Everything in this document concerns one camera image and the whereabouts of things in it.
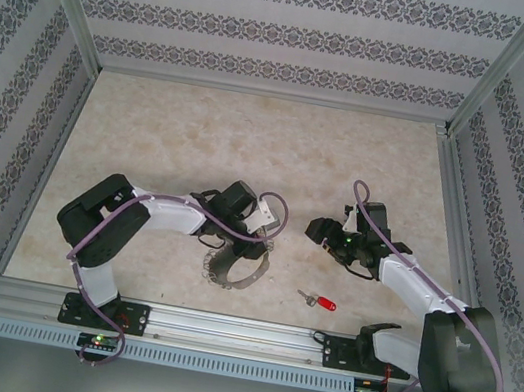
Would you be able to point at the silver key with red tag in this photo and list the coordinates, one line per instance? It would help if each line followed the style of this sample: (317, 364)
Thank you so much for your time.
(326, 304)

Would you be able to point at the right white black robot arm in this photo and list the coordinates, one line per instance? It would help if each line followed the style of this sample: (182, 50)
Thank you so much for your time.
(419, 284)

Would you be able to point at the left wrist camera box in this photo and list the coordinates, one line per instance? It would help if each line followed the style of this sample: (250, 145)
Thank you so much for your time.
(262, 216)

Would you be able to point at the wide aluminium mounting rail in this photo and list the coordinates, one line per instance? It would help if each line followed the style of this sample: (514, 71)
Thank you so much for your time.
(228, 332)

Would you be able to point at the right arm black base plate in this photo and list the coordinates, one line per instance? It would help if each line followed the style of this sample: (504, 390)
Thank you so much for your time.
(336, 351)

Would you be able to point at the metal band with key rings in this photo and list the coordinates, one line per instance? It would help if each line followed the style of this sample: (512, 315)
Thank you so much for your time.
(221, 270)

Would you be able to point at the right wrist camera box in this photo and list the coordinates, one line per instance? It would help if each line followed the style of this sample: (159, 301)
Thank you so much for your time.
(350, 217)

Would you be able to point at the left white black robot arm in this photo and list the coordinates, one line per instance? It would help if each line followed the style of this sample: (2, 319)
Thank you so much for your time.
(172, 213)

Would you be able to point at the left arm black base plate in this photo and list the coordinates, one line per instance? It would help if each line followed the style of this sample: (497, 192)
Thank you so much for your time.
(140, 311)

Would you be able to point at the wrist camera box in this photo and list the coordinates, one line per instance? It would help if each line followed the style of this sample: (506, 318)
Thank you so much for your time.
(262, 216)
(350, 217)

